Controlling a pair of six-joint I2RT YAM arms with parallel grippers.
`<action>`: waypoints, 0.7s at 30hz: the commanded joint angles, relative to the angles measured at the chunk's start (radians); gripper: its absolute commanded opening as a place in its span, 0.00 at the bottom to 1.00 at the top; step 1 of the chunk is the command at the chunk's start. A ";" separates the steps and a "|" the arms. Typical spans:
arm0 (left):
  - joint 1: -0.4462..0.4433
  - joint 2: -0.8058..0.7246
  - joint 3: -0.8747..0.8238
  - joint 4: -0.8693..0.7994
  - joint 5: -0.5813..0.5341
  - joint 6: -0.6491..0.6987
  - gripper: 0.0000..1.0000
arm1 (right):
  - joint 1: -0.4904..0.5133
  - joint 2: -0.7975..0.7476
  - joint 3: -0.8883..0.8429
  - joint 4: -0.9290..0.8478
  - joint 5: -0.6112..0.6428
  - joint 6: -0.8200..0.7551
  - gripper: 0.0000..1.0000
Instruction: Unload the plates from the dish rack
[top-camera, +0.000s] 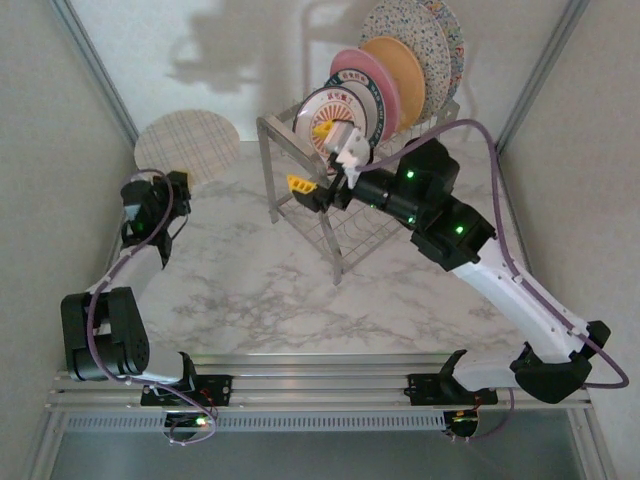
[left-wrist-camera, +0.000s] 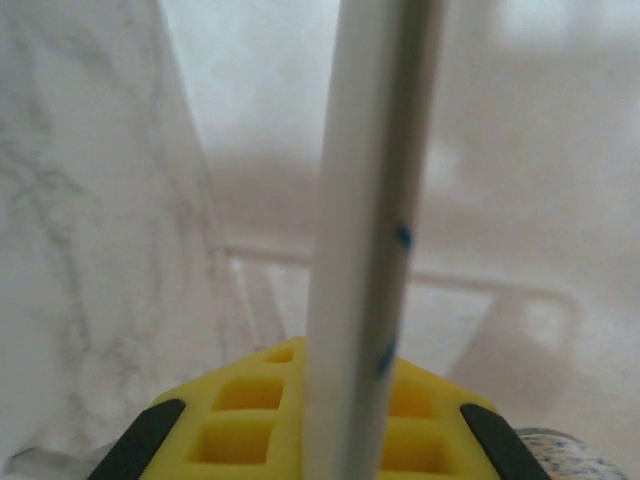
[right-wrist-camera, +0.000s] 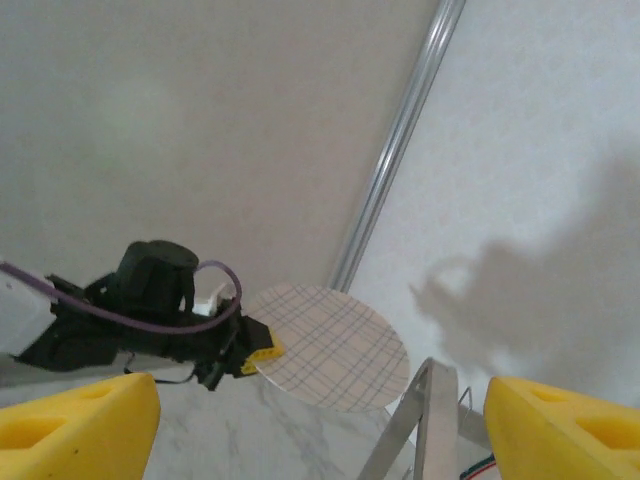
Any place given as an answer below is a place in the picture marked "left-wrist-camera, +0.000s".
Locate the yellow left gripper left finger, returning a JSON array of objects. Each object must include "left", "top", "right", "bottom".
[{"left": 92, "top": 335, "right": 307, "bottom": 480}]

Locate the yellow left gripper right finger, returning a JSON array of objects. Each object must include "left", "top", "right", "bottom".
[{"left": 375, "top": 353, "right": 547, "bottom": 480}]

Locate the blue speckled white plate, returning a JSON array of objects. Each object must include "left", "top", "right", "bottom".
[{"left": 517, "top": 425, "right": 629, "bottom": 480}]

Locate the multicolour speckled white plate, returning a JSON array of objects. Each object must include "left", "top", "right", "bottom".
[{"left": 302, "top": 0, "right": 446, "bottom": 480}]

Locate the metal wire dish rack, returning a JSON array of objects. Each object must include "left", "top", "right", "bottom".
[{"left": 214, "top": 242, "right": 584, "bottom": 381}]

